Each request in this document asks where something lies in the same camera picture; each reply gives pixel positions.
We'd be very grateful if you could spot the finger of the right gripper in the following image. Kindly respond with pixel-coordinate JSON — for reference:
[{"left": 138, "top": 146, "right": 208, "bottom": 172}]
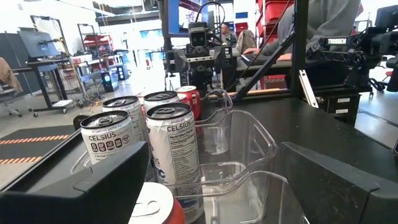
[
  {"left": 214, "top": 46, "right": 239, "bottom": 91},
  {"left": 165, "top": 49, "right": 188, "bottom": 75}
]

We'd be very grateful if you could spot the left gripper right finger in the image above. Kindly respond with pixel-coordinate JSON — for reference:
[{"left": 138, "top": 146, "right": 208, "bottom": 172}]
[{"left": 279, "top": 141, "right": 398, "bottom": 224}]

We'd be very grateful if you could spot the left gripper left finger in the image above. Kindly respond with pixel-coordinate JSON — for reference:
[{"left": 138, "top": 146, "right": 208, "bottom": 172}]
[{"left": 0, "top": 141, "right": 150, "bottom": 224}]

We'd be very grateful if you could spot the white Celsius can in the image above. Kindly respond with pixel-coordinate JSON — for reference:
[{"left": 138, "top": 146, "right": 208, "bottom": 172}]
[
  {"left": 145, "top": 102, "right": 206, "bottom": 224},
  {"left": 80, "top": 110, "right": 137, "bottom": 166},
  {"left": 142, "top": 90, "right": 181, "bottom": 113},
  {"left": 101, "top": 95, "right": 147, "bottom": 142}
]

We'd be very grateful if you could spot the red Fanta strawberry can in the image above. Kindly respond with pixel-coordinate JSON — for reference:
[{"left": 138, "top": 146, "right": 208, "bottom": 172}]
[{"left": 127, "top": 182, "right": 187, "bottom": 224}]

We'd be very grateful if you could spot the clear plastic bin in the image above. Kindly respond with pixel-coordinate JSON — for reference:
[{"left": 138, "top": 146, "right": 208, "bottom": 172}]
[
  {"left": 194, "top": 88, "right": 234, "bottom": 156},
  {"left": 161, "top": 170, "right": 312, "bottom": 224},
  {"left": 70, "top": 108, "right": 279, "bottom": 200}
]

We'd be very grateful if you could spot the jacket on chair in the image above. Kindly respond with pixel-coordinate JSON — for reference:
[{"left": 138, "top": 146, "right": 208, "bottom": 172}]
[{"left": 235, "top": 29, "right": 257, "bottom": 54}]

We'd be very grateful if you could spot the person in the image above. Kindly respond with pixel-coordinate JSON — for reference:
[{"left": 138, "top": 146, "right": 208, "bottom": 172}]
[
  {"left": 219, "top": 23, "right": 239, "bottom": 47},
  {"left": 242, "top": 0, "right": 363, "bottom": 63}
]

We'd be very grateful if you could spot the laptop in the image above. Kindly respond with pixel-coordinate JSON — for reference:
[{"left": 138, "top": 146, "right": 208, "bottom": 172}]
[{"left": 241, "top": 52, "right": 293, "bottom": 68}]

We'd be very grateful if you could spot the grey desk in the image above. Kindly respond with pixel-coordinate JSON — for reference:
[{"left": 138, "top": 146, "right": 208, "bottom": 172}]
[{"left": 236, "top": 57, "right": 295, "bottom": 91}]

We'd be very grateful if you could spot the computer tower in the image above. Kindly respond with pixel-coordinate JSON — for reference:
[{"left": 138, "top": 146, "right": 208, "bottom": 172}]
[{"left": 99, "top": 70, "right": 121, "bottom": 93}]

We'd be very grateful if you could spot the red storage bin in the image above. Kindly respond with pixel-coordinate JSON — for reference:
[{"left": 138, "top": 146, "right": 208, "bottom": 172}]
[{"left": 257, "top": 0, "right": 295, "bottom": 44}]

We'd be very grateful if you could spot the black control box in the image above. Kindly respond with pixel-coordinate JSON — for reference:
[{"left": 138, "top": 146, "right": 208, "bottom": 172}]
[{"left": 315, "top": 86, "right": 373, "bottom": 127}]

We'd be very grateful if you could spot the black desk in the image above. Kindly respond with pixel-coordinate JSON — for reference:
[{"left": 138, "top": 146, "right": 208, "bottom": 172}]
[{"left": 12, "top": 57, "right": 75, "bottom": 118}]

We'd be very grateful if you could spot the black monitor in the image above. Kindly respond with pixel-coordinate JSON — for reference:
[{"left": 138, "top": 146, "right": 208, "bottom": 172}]
[{"left": 17, "top": 29, "right": 60, "bottom": 58}]

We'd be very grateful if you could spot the office chair with jacket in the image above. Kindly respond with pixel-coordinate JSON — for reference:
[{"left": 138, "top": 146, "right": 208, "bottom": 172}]
[{"left": 0, "top": 57, "right": 23, "bottom": 118}]

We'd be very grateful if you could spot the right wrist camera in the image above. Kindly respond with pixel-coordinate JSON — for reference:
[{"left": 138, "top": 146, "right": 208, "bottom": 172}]
[{"left": 187, "top": 21, "right": 210, "bottom": 48}]

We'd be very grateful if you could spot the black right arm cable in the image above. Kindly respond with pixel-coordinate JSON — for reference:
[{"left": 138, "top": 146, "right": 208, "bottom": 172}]
[{"left": 194, "top": 0, "right": 226, "bottom": 32}]

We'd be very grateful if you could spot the black aluminium rig frame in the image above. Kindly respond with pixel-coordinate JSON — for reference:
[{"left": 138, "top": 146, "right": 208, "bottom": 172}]
[{"left": 231, "top": 0, "right": 320, "bottom": 108}]

